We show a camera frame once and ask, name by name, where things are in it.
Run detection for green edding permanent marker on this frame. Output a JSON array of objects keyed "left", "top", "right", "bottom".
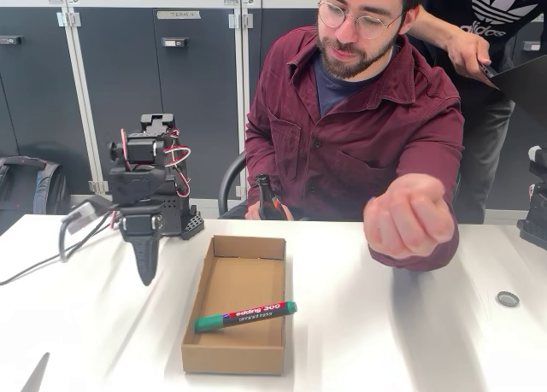
[{"left": 194, "top": 300, "right": 298, "bottom": 334}]

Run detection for brown glass beer bottle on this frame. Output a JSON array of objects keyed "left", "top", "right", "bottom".
[{"left": 255, "top": 173, "right": 291, "bottom": 221}]

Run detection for black smartphone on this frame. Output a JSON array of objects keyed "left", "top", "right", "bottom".
[{"left": 476, "top": 58, "right": 499, "bottom": 79}]

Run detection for black laptop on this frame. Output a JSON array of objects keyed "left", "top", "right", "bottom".
[{"left": 489, "top": 54, "right": 547, "bottom": 131}]

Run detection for seated man left forearm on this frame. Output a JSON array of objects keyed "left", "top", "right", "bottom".
[{"left": 369, "top": 186, "right": 465, "bottom": 273}]

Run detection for standing person right forearm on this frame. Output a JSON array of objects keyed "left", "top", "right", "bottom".
[{"left": 405, "top": 5, "right": 479, "bottom": 56}]

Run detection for person in black adidas hoodie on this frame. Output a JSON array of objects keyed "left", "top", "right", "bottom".
[{"left": 405, "top": 0, "right": 547, "bottom": 225}]

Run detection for seated man right hand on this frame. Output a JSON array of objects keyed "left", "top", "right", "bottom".
[{"left": 245, "top": 195, "right": 262, "bottom": 221}]

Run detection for seated man left hand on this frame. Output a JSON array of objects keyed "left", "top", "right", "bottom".
[{"left": 362, "top": 173, "right": 456, "bottom": 259}]

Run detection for standing person right hand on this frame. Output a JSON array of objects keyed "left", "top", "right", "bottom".
[{"left": 446, "top": 36, "right": 493, "bottom": 75}]

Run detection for open brown cardboard box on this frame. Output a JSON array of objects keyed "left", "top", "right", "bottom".
[{"left": 180, "top": 234, "right": 286, "bottom": 376}]

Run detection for grey black backpack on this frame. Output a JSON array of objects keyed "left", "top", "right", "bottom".
[{"left": 0, "top": 155, "right": 72, "bottom": 235}]

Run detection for grey tape team label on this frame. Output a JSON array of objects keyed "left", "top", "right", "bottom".
[{"left": 156, "top": 9, "right": 202, "bottom": 20}]

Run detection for man in maroon shirt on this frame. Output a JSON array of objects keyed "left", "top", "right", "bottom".
[{"left": 221, "top": 0, "right": 467, "bottom": 273}]

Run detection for silver bottle cap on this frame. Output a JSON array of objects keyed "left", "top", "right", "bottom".
[{"left": 495, "top": 290, "right": 521, "bottom": 308}]

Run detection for white gripper camera box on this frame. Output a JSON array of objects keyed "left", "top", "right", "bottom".
[{"left": 63, "top": 198, "right": 110, "bottom": 236}]

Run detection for red white servo wire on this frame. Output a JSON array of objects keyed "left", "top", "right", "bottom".
[{"left": 163, "top": 126, "right": 192, "bottom": 197}]

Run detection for black camera cable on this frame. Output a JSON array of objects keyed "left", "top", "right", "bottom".
[{"left": 0, "top": 206, "right": 117, "bottom": 287}]

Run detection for round wire-rim glasses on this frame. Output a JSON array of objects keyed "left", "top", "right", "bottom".
[{"left": 316, "top": 0, "right": 407, "bottom": 41}]

